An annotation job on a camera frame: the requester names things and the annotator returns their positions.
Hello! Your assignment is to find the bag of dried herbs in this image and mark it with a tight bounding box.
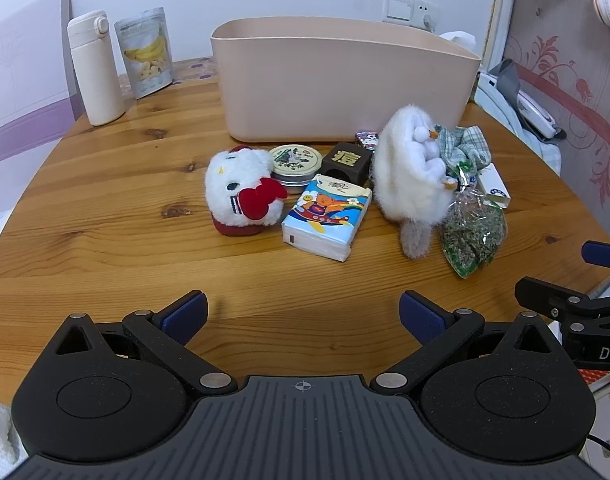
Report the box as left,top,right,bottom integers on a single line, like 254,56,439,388
441,162,506,278

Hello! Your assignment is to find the white hotel supplies box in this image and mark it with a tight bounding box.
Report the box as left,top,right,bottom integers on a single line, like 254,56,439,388
477,162,511,209

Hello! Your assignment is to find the green checked cloth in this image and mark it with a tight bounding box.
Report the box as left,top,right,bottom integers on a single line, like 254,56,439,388
435,125,491,176

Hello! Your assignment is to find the white fluffy duck plush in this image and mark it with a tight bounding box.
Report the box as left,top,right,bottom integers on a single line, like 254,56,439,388
372,105,457,259

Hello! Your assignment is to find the white red kitty plush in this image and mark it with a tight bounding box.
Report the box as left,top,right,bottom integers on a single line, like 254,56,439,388
204,145,288,236

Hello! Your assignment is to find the cartoon bear tissue pack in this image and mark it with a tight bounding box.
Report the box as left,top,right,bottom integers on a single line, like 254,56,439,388
281,174,372,262

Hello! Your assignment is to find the round tin with yellow lid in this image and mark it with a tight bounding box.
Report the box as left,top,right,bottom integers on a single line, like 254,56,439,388
269,144,322,194

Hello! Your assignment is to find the small kitty patterned box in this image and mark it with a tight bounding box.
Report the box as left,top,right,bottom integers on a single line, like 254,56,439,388
355,131,379,152

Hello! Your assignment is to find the light blue bedding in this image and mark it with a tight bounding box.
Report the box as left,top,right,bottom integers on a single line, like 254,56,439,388
473,72,562,176

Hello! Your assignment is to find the dark brown wooden cube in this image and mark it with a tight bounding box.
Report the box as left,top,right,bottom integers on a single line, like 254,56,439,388
319,142,372,185

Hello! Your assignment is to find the white thermos bottle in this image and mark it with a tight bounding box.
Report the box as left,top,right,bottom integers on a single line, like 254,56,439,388
66,10,125,126

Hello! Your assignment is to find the beige plastic storage bin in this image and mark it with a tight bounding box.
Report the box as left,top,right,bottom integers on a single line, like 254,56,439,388
211,16,480,143

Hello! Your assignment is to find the banana chips pouch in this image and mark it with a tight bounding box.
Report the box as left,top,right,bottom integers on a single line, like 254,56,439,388
114,6,174,99

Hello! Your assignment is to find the white device with grey strap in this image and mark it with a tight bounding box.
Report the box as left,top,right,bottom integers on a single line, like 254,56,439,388
489,58,566,143

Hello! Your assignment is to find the white wall switch socket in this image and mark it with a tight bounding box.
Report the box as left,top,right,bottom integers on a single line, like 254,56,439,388
381,0,441,32

